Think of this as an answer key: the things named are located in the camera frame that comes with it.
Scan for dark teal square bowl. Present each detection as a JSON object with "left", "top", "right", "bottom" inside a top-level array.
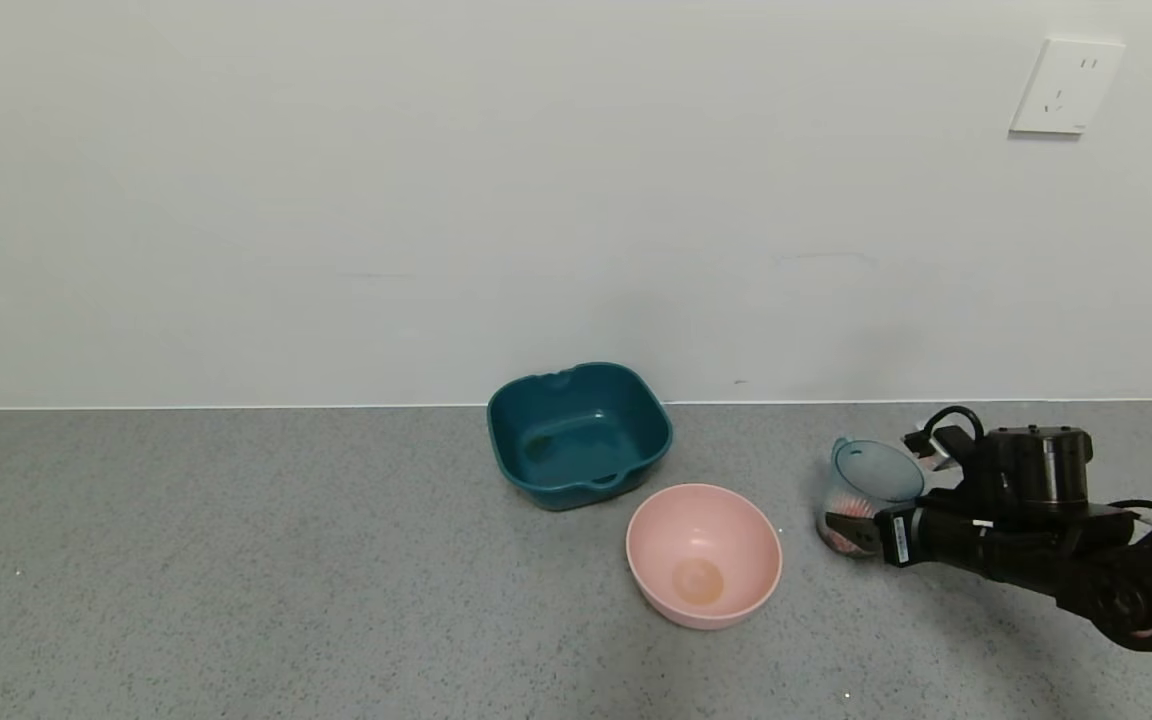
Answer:
[{"left": 487, "top": 362, "right": 674, "bottom": 513}]

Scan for orange and white small pieces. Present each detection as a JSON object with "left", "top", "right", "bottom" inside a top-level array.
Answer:
[{"left": 823, "top": 487, "right": 879, "bottom": 554}]

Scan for white wall socket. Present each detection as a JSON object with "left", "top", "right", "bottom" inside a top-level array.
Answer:
[{"left": 1009, "top": 38, "right": 1127, "bottom": 137}]

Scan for pink round bowl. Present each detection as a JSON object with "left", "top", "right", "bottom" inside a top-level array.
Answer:
[{"left": 625, "top": 484, "right": 784, "bottom": 631}]

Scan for black camera cable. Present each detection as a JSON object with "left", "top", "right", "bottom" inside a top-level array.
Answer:
[{"left": 921, "top": 404, "right": 985, "bottom": 451}]

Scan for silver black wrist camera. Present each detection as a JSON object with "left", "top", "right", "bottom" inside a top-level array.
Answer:
[{"left": 902, "top": 425, "right": 978, "bottom": 473}]

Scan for transparent teal ribbed cup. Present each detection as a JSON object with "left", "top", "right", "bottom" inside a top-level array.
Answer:
[{"left": 816, "top": 437, "right": 927, "bottom": 559}]

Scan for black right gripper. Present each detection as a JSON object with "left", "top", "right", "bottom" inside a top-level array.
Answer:
[{"left": 824, "top": 497, "right": 994, "bottom": 575}]

